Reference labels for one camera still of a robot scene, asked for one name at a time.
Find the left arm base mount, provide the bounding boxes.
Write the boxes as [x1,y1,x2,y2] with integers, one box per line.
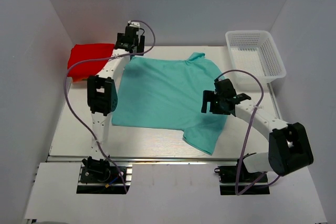
[76,156,132,195]

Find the white plastic basket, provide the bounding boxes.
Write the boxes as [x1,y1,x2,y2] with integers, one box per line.
[225,30,287,84]

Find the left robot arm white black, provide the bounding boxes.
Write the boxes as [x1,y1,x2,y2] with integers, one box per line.
[87,22,145,146]

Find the red folded t shirt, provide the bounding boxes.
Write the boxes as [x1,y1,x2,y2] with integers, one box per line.
[67,43,116,79]

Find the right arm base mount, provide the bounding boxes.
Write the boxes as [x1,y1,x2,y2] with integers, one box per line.
[214,160,270,196]

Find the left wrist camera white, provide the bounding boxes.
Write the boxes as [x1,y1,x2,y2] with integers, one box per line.
[128,20,140,28]

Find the teal t shirt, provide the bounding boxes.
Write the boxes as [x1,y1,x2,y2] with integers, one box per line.
[111,52,227,155]

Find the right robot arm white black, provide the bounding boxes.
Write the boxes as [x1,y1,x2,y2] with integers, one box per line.
[201,79,314,182]

